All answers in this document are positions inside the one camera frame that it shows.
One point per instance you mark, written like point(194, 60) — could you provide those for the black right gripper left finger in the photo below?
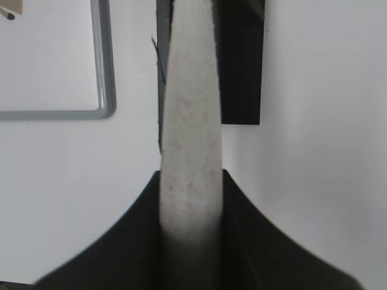
point(127, 256)

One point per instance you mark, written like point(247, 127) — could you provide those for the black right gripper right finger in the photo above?
point(255, 254)

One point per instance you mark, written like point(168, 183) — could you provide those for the white-handled kitchen knife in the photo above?
point(191, 167)

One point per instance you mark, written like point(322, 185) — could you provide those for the white grey-rimmed cutting board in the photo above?
point(56, 60)

